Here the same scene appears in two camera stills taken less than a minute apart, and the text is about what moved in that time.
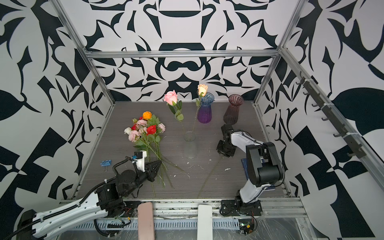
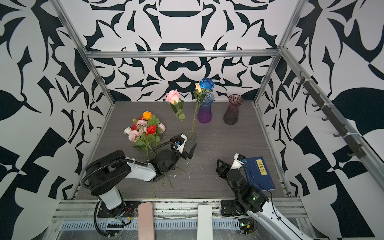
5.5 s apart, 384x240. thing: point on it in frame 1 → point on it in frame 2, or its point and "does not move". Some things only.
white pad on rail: (205, 227) does not move
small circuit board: (246, 225) does not move
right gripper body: (226, 150) → (228, 180)
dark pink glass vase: (231, 114) does not move
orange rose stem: (147, 115) does not move
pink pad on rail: (145, 221) does not move
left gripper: (149, 174) → (189, 155)
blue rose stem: (212, 173) → (207, 85)
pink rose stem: (175, 105) does not move
